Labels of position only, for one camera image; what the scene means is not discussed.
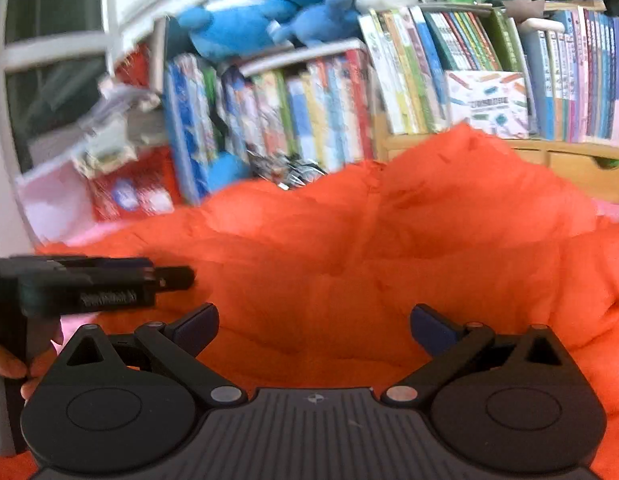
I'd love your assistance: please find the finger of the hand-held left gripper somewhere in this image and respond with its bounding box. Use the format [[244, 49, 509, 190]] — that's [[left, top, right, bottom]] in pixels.
[[92, 258, 196, 292]]

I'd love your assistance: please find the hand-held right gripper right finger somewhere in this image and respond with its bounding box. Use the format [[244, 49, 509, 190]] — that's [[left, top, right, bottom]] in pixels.
[[382, 304, 565, 407]]

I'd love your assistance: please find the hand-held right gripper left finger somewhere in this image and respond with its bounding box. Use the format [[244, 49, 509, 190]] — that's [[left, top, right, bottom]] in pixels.
[[64, 303, 247, 407]]

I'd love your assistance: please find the orange down jacket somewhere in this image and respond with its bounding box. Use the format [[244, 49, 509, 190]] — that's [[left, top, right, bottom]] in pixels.
[[0, 122, 619, 480]]

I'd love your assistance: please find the person's left hand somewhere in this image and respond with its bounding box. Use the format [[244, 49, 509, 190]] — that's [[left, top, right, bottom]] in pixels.
[[0, 321, 65, 402]]

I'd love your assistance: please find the large white paper sheet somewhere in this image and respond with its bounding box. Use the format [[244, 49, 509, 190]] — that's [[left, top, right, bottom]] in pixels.
[[16, 160, 95, 241]]

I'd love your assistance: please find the red plastic crate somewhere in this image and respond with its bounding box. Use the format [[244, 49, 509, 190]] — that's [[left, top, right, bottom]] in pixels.
[[89, 147, 182, 221]]

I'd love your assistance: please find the round blue plush toy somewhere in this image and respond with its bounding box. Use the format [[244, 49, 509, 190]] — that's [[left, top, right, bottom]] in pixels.
[[209, 152, 251, 193]]

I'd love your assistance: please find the row of tall blue books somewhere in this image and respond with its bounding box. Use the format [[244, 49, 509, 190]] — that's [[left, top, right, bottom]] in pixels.
[[162, 52, 225, 206]]

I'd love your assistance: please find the black model bicycle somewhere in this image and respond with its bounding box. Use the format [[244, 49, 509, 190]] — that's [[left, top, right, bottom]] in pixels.
[[249, 152, 325, 191]]

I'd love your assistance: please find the stack of papers and magazines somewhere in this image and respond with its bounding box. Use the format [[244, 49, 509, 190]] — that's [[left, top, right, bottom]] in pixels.
[[72, 77, 165, 176]]

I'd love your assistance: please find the wooden drawer organiser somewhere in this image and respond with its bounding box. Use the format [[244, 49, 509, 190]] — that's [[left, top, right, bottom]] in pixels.
[[374, 115, 619, 206]]

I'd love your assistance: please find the white pencil-print box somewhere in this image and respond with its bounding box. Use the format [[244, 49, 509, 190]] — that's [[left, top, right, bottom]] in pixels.
[[444, 70, 533, 140]]

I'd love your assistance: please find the large blue plush toy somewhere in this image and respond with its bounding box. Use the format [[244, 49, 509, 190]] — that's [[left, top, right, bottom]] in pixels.
[[176, 0, 300, 61]]

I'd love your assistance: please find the row of green yellow books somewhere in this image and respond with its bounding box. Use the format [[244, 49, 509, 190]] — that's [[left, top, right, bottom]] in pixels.
[[359, 7, 520, 136]]

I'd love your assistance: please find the row of pastel books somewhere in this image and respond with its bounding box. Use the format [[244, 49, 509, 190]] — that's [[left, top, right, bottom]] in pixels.
[[519, 7, 619, 148]]

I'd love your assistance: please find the small blue plush toy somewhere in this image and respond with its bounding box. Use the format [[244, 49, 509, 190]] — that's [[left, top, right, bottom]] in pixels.
[[272, 0, 357, 48]]

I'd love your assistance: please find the white window frame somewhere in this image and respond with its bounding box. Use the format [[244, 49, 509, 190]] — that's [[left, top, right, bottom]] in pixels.
[[0, 0, 225, 171]]

